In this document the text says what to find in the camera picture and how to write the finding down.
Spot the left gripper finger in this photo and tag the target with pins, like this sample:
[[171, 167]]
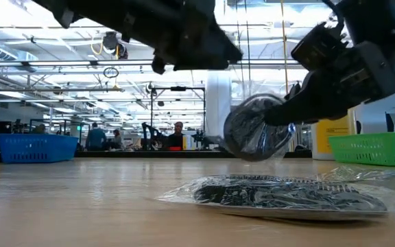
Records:
[[218, 55]]

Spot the bagged black hair brush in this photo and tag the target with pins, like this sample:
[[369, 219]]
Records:
[[279, 197], [249, 133]]

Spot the clear plastic bag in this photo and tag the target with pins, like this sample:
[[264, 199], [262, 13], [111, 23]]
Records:
[[389, 178]]

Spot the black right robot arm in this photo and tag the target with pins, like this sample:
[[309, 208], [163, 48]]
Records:
[[382, 20]]

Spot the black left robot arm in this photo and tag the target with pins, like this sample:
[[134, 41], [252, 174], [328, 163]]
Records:
[[91, 10]]

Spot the black background robot arm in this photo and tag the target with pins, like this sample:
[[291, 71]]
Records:
[[202, 139], [151, 137]]

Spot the yellow poster column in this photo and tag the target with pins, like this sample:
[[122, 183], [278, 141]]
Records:
[[331, 140]]

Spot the white building pillar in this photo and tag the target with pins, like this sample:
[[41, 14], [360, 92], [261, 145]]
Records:
[[218, 103]]

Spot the black chair back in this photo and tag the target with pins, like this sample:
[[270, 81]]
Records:
[[389, 123]]

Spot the green plastic basket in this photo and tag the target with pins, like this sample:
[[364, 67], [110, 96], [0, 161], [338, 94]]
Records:
[[376, 149]]

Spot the person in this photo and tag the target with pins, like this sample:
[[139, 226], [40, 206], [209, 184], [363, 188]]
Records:
[[176, 139], [95, 139]]

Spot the red container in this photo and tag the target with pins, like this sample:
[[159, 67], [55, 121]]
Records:
[[175, 149]]

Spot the blue plastic basket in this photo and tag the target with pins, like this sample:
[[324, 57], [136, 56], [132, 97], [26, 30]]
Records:
[[36, 149]]

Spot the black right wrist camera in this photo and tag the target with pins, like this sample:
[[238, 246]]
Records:
[[317, 48]]

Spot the black metal frame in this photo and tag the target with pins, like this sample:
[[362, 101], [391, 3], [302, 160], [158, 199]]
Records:
[[178, 88]]

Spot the black table edge rail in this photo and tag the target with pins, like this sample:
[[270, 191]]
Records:
[[149, 154]]

